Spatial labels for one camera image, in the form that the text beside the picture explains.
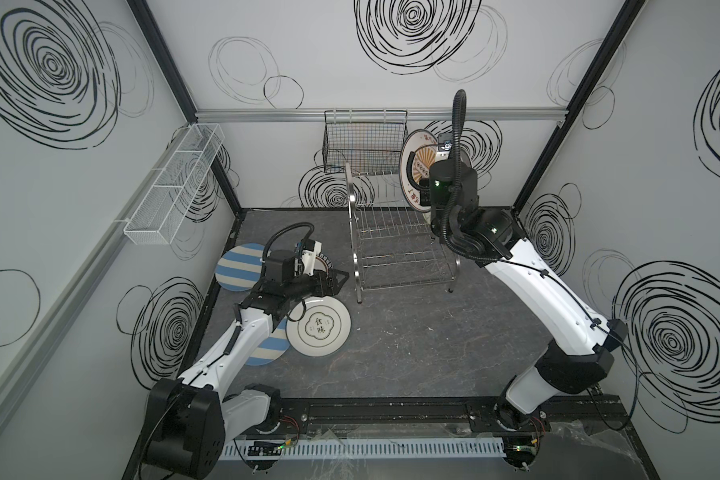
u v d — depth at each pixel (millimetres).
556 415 754
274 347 848
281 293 631
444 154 505
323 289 710
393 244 1084
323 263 1020
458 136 373
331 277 716
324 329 888
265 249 619
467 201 429
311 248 735
